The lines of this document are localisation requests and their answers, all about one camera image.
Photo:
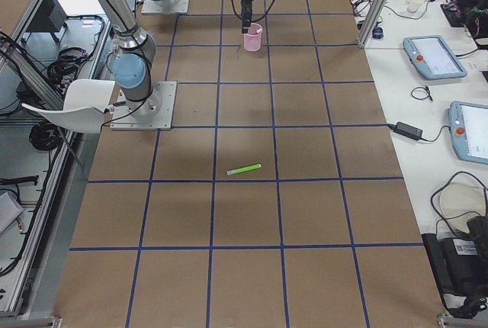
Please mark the pink mesh cup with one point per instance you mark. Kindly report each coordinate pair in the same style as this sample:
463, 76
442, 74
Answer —
252, 43

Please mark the green pen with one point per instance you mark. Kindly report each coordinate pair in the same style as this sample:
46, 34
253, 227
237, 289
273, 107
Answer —
243, 169

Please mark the teach pendant far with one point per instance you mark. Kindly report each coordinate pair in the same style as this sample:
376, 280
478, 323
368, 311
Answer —
433, 58

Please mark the teach pendant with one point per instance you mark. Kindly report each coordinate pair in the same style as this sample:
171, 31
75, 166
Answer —
468, 128
433, 58

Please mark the black power adapter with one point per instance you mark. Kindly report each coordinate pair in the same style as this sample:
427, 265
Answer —
405, 130

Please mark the teach pendant near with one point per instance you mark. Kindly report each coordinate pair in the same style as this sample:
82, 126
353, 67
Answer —
468, 128

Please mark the aluminium frame post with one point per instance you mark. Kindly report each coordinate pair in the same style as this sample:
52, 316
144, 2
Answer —
370, 22

